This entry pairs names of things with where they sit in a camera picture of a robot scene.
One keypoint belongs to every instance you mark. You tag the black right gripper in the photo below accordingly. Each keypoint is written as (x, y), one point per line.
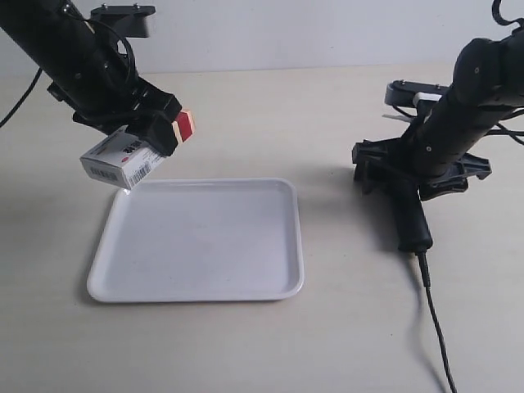
(440, 160)

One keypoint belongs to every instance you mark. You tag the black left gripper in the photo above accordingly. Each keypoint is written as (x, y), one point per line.
(103, 100)

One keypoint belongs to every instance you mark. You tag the black handheld barcode scanner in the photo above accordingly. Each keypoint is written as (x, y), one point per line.
(401, 189)

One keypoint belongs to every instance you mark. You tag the white red medicine box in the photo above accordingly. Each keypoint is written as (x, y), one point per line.
(123, 160)

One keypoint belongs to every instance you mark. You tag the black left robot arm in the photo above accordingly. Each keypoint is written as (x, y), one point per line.
(93, 68)

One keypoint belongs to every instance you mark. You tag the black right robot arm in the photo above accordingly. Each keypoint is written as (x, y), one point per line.
(487, 85)

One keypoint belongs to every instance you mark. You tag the white plastic tray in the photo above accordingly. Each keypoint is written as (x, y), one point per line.
(204, 240)

